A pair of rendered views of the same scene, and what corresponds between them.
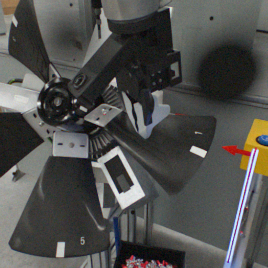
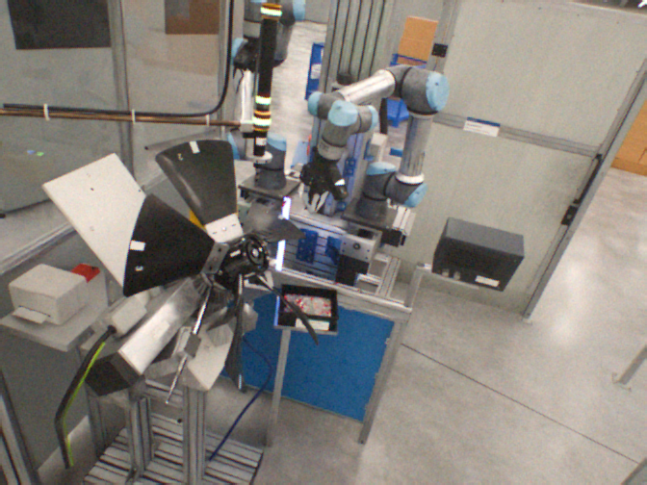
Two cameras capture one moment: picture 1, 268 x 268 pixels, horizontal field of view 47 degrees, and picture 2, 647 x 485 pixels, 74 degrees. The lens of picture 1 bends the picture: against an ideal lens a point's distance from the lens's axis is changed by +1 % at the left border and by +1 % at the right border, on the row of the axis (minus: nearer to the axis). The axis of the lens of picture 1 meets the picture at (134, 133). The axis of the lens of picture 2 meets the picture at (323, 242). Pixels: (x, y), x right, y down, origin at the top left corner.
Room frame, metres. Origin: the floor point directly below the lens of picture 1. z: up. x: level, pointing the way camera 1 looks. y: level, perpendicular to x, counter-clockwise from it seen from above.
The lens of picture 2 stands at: (0.80, 1.17, 1.88)
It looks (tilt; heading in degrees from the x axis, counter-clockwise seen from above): 31 degrees down; 252
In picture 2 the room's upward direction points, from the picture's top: 11 degrees clockwise
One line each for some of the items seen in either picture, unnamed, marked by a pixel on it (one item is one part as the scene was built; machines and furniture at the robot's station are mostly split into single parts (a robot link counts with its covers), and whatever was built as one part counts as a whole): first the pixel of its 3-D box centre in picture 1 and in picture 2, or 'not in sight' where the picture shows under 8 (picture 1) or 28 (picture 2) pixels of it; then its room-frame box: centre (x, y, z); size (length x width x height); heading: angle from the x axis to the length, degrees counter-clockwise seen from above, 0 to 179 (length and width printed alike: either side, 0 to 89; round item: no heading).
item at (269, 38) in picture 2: not in sight; (266, 66); (0.66, 0.07, 1.68); 0.03 x 0.03 x 0.21
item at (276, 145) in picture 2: not in sight; (271, 149); (0.51, -0.69, 1.20); 0.13 x 0.12 x 0.14; 177
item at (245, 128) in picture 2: not in sight; (256, 140); (0.67, 0.08, 1.50); 0.09 x 0.07 x 0.10; 8
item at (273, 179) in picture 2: not in sight; (271, 173); (0.50, -0.69, 1.09); 0.15 x 0.15 x 0.10
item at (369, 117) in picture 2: not in sight; (355, 117); (0.37, -0.06, 1.55); 0.11 x 0.11 x 0.08; 38
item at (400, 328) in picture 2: not in sight; (379, 386); (0.02, 0.00, 0.39); 0.04 x 0.04 x 0.78; 63
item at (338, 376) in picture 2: not in sight; (290, 348); (0.41, -0.20, 0.45); 0.82 x 0.02 x 0.66; 153
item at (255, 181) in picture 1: (257, 175); not in sight; (0.76, -0.38, 0.92); 0.03 x 0.03 x 0.12; 63
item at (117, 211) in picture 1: (112, 218); (165, 394); (0.92, 0.09, 0.56); 0.19 x 0.04 x 0.04; 153
